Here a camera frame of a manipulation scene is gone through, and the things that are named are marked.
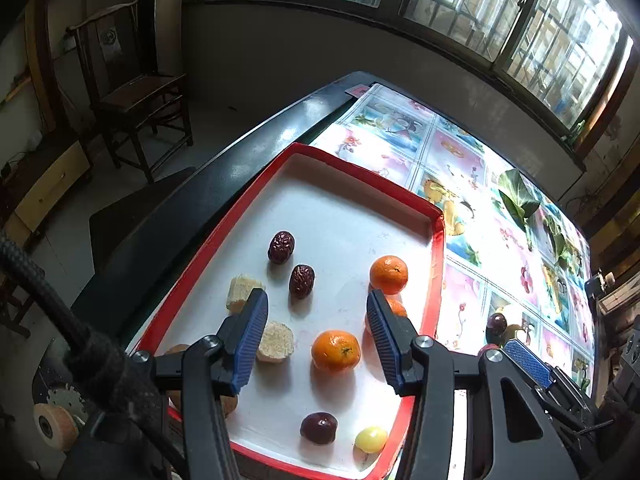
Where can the large green leaf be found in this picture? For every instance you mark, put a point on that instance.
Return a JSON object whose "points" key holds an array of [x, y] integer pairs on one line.
{"points": [[520, 195]]}

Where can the round beige rice cake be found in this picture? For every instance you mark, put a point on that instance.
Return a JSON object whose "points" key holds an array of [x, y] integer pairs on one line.
{"points": [[274, 342]]}

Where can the pink card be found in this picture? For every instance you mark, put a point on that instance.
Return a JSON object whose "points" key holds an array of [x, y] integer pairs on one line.
{"points": [[357, 91]]}

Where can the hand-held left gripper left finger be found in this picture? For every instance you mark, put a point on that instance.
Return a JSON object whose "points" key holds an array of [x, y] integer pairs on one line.
{"points": [[250, 340]]}

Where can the orange tangerine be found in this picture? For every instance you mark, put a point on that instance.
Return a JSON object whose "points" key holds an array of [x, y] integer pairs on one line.
{"points": [[388, 274], [335, 350], [398, 307]]}

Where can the brown kiwi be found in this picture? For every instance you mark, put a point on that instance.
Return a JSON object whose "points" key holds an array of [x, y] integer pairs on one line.
{"points": [[228, 405]]}

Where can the green bottle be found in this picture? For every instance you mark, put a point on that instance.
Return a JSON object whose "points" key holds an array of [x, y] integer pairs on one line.
{"points": [[577, 131]]}

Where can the dark wooden chair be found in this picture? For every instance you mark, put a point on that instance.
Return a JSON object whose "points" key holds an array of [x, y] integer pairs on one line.
{"points": [[140, 95]]}

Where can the small black device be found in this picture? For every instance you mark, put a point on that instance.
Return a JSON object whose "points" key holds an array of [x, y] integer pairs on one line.
{"points": [[598, 284]]}

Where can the printed plastic tablecloth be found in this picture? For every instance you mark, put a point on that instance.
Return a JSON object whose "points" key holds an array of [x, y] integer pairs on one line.
{"points": [[450, 160]]}

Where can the pale fruit piece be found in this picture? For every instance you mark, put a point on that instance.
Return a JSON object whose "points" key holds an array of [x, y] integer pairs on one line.
{"points": [[513, 334]]}

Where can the red rimmed white tray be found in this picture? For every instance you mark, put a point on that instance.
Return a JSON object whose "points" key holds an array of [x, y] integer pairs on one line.
{"points": [[340, 220]]}

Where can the bunch of green leaves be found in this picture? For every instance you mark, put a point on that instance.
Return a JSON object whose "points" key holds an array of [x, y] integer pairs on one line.
{"points": [[556, 242]]}

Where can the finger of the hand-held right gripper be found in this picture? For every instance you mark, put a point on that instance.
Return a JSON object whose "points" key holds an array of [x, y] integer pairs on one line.
{"points": [[527, 360]]}

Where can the yellow drawer cabinet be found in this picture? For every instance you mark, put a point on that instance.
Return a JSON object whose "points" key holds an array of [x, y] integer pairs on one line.
{"points": [[50, 185]]}

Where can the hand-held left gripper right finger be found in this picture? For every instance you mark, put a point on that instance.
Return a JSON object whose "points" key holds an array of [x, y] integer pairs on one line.
{"points": [[382, 335]]}

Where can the barred window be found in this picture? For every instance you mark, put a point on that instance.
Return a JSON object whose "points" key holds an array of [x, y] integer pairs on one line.
{"points": [[500, 10]]}

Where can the yellow green grape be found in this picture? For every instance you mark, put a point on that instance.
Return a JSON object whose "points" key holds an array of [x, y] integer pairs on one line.
{"points": [[371, 439]]}

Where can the wrinkled red date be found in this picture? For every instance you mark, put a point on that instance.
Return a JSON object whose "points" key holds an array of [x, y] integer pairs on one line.
{"points": [[302, 281], [281, 247]]}

